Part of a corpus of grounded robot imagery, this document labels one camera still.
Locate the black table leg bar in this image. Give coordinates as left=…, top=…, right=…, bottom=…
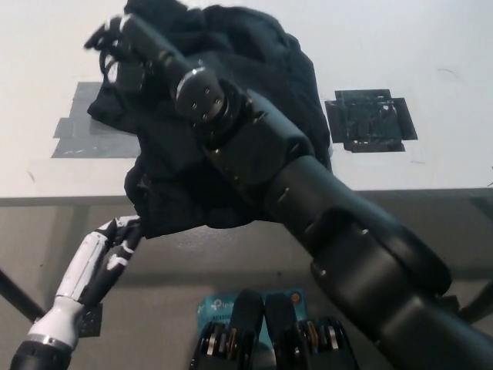
left=0, top=267, right=47, bottom=321
left=460, top=280, right=493, bottom=325

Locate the grey tape patch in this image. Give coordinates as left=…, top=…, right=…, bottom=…
left=50, top=81, right=146, bottom=160

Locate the black tape patch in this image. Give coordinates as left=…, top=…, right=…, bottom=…
left=324, top=88, right=419, bottom=153

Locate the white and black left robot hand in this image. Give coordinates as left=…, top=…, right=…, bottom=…
left=52, top=214, right=143, bottom=310

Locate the teal tp-link box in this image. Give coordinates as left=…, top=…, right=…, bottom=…
left=197, top=290, right=306, bottom=354

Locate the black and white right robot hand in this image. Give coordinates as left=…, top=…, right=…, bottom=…
left=84, top=14, right=194, bottom=93

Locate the right black robot torso block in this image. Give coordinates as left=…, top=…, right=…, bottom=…
left=264, top=294, right=361, bottom=370

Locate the black Columbia jacket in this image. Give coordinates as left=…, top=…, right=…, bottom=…
left=86, top=0, right=334, bottom=241

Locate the black robot torso block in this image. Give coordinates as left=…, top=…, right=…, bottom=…
left=264, top=294, right=361, bottom=370
left=188, top=290, right=267, bottom=370

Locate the left black robot torso block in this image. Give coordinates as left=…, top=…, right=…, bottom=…
left=188, top=290, right=267, bottom=370

